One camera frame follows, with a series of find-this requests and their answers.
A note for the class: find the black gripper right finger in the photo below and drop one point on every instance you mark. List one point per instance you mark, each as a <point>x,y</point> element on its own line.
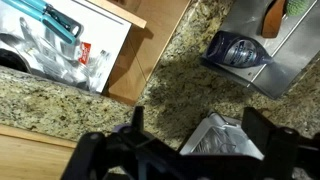
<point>258,130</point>

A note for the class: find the green scrubber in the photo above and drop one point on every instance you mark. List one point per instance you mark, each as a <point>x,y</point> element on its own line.
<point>296,6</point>

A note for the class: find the large wooden cutting board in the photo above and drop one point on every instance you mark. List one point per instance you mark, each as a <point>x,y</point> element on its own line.
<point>20,133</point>

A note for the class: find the white utensil holder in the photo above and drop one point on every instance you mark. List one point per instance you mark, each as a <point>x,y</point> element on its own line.
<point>216,140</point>

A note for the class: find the blue can opener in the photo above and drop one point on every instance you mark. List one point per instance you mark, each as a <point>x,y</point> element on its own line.
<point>50,25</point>

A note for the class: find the stainless steel sink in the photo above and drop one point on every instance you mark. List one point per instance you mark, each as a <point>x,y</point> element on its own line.
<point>290,56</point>

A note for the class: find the wooden drawer with white lining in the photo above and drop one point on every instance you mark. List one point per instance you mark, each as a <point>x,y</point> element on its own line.
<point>106,36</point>

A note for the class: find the wooden dish brush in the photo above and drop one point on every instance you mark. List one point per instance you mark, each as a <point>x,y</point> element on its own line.
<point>272,20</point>

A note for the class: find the small wooden cutting board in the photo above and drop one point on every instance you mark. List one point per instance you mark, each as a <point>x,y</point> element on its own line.
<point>30,163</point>

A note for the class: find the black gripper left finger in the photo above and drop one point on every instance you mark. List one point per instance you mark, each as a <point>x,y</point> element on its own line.
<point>138,120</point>

